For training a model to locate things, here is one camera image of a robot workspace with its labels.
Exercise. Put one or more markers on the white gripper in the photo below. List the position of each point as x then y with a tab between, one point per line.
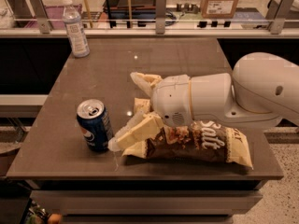
172	99

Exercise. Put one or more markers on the blue pepsi can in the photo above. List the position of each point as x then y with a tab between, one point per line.
93	120

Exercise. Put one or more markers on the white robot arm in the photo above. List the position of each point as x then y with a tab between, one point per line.
262	90

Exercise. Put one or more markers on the clear plastic water bottle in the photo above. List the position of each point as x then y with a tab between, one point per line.
75	30

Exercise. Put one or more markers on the sea salt chips bag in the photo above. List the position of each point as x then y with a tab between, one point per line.
202	140

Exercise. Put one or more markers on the yellow wooden stick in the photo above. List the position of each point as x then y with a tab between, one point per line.
88	13

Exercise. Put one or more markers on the cardboard box with label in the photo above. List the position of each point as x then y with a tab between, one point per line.
222	9

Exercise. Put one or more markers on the purple mat behind glass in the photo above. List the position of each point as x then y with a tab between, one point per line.
55	14

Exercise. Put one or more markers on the centre metal railing bracket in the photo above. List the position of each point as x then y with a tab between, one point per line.
160	16

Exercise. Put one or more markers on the metal railing bracket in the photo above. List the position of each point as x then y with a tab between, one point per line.
41	16
160	16
276	15

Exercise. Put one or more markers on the left metal railing bracket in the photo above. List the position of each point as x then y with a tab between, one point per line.
41	16

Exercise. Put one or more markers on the right metal railing bracket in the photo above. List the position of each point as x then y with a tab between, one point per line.
276	15

